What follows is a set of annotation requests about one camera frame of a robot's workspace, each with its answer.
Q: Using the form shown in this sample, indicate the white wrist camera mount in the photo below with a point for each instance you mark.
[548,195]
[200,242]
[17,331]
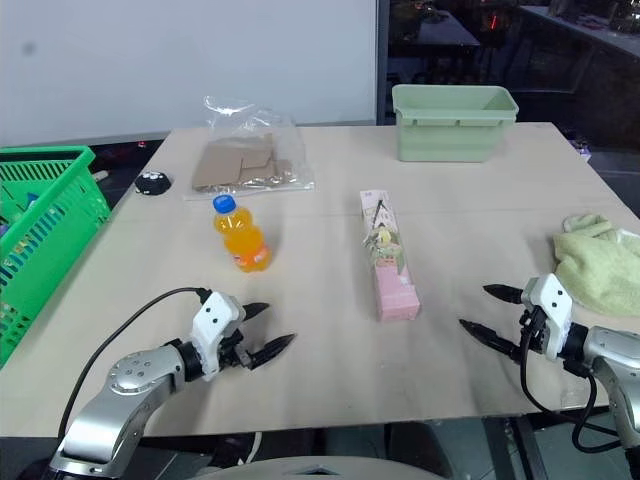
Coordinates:
[552,312]
[215,322]

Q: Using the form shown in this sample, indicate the dark background table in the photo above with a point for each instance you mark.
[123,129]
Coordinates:
[435,30]

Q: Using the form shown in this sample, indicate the light green towel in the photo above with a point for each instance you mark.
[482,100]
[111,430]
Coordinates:
[600,265]

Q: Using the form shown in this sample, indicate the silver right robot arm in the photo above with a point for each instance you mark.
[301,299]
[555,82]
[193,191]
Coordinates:
[607,367]

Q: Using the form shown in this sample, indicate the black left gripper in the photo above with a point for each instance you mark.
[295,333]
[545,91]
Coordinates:
[235,350]

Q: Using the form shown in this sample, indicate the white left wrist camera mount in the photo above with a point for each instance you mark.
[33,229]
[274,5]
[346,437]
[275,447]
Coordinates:
[215,322]

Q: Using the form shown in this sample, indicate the pink long illustrated box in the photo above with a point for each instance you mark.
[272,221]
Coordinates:
[390,260]

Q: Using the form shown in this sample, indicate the black round device white buttons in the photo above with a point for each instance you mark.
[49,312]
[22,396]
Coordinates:
[152,183]

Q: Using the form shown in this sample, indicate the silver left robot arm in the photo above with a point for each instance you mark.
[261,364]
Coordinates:
[132,387]

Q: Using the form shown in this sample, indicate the white whiteboard panel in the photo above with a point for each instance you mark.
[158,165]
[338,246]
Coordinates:
[185,65]

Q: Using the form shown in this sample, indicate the orange soda bottle blue cap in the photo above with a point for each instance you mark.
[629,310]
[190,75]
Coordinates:
[242,240]

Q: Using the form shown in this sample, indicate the green plastic shopping basket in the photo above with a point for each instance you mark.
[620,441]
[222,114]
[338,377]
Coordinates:
[40,240]

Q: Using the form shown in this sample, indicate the clear bag with cardboard pieces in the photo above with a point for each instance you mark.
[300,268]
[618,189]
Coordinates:
[250,155]

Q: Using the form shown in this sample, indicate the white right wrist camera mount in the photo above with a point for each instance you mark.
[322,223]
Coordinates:
[552,312]

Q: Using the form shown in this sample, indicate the light green plastic bin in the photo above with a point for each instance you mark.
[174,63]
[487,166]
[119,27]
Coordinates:
[452,125]

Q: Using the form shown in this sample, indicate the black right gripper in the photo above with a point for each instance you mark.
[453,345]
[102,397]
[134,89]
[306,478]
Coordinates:
[535,330]

